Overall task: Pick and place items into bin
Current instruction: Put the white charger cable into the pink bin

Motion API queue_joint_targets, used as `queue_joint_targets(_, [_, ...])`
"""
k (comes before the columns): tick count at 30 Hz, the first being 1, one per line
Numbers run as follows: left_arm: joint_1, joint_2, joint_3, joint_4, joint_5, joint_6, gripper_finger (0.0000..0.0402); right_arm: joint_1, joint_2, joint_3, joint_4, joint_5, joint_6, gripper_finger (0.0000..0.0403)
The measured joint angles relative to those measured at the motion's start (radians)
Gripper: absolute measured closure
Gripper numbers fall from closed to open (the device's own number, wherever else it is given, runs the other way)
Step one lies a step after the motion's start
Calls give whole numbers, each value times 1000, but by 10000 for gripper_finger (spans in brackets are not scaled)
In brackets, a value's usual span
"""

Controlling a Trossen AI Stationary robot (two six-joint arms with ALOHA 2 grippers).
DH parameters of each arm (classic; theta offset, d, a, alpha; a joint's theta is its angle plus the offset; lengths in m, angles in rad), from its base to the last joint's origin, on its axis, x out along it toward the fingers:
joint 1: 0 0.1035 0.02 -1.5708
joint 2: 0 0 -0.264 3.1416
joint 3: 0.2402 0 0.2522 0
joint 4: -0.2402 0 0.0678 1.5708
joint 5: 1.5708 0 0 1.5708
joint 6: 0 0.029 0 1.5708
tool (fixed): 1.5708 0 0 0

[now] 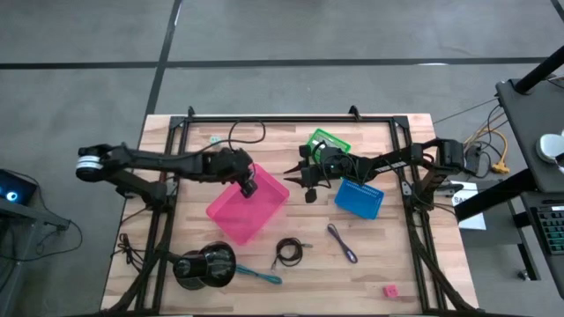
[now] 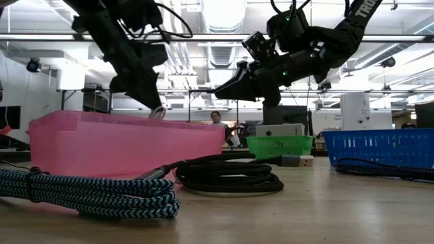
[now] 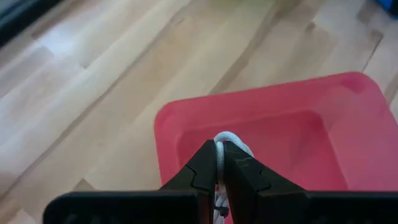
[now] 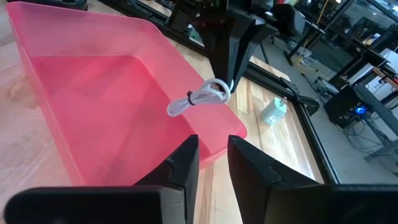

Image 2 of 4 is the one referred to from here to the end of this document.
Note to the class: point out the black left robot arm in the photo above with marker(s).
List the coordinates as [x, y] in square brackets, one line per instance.
[101, 27]

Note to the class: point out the black metal rack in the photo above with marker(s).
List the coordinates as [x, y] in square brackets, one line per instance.
[213, 91]

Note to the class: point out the red translucent plastic bin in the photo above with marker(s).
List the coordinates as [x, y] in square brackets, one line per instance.
[118, 145]

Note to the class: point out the silver ventilation duct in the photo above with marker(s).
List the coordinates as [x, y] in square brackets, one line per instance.
[222, 20]

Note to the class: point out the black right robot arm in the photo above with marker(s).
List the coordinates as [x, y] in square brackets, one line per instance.
[342, 37]

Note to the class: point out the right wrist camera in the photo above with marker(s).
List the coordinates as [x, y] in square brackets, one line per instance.
[288, 30]

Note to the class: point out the green plastic basket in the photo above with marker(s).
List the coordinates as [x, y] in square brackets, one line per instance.
[278, 145]

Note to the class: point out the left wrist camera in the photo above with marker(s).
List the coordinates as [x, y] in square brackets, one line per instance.
[139, 13]

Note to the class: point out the white machine cabinet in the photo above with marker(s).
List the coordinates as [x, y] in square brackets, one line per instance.
[356, 112]

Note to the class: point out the black ceiling spotlight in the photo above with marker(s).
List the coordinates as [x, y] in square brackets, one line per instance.
[388, 62]
[33, 65]

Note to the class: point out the person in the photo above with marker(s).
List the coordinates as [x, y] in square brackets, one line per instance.
[216, 117]

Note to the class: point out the black monitor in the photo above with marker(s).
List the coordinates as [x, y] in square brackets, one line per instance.
[295, 115]

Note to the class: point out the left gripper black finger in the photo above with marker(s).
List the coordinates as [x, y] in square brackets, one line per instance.
[142, 93]
[154, 89]

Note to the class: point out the white product box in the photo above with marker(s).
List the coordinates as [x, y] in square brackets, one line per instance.
[281, 130]

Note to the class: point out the blue plastic basket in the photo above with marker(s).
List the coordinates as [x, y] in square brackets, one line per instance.
[373, 145]

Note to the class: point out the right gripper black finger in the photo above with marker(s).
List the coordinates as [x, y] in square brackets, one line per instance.
[240, 89]
[247, 69]

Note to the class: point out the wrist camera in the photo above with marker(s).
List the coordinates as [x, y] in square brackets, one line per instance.
[139, 13]
[288, 30]

